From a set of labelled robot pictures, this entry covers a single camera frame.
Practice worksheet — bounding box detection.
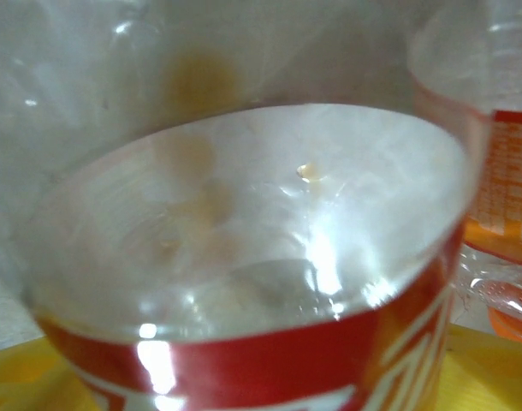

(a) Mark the orange-labelled orange-capped plastic bottle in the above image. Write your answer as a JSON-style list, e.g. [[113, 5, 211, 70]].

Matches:
[[408, 0, 522, 343]]

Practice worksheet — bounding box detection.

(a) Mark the right gripper black-yellow left finger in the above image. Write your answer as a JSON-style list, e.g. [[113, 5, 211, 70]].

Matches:
[[0, 336, 99, 411]]

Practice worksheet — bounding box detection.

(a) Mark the red-labelled clear plastic bottle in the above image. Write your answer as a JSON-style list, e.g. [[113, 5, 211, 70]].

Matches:
[[12, 102, 480, 411]]

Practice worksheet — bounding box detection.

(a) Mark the right gripper black-yellow right finger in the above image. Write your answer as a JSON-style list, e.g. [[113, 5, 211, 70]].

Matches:
[[434, 325, 522, 411]]

